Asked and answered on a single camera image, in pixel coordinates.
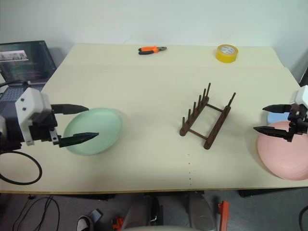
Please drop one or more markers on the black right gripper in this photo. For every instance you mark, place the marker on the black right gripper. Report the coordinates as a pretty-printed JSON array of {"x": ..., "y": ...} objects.
[{"x": 300, "y": 122}]

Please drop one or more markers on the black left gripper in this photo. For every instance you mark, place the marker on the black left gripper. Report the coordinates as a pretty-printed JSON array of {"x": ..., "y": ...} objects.
[{"x": 45, "y": 131}]

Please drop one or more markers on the green plate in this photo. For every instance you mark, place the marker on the green plate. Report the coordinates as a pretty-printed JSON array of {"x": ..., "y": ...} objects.
[{"x": 96, "y": 130}]

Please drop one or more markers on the brown wooden dish rack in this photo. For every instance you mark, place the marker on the brown wooden dish rack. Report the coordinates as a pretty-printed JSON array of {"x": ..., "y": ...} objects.
[{"x": 211, "y": 131}]

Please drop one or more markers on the blue plate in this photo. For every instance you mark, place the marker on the blue plate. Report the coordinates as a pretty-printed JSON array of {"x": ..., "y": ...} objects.
[{"x": 276, "y": 118}]

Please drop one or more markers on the red plate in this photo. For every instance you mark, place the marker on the red plate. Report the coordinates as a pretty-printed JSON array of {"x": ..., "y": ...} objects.
[{"x": 281, "y": 158}]

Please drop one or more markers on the open laptop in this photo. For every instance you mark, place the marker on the open laptop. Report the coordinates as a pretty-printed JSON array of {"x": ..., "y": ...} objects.
[{"x": 24, "y": 62}]

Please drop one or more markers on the yellow tape roll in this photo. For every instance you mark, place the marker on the yellow tape roll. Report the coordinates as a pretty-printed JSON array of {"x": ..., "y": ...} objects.
[{"x": 226, "y": 56}]

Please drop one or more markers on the white shoe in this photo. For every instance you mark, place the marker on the white shoe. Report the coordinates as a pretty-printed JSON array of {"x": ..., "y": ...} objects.
[{"x": 83, "y": 222}]

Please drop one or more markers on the orange black pliers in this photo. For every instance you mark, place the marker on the orange black pliers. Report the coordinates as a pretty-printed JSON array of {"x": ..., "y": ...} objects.
[{"x": 149, "y": 50}]

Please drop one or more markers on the grey rounded shape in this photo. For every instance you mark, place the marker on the grey rounded shape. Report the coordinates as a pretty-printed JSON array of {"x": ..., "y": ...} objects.
[
  {"x": 201, "y": 211},
  {"x": 137, "y": 211}
]

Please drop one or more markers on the small orange red tool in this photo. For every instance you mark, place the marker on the small orange red tool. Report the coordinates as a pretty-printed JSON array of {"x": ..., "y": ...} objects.
[{"x": 117, "y": 223}]

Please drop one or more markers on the tall orange red clamp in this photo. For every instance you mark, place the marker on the tall orange red clamp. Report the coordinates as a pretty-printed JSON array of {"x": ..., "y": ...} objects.
[{"x": 223, "y": 216}]

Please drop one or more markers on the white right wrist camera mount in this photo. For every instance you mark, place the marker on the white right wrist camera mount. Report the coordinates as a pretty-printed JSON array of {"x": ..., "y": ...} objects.
[{"x": 300, "y": 96}]

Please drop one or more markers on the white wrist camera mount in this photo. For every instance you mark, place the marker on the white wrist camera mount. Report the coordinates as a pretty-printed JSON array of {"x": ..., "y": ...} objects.
[
  {"x": 300, "y": 96},
  {"x": 30, "y": 102}
]

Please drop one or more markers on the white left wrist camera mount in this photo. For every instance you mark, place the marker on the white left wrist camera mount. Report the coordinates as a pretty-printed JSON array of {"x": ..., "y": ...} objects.
[{"x": 30, "y": 102}]

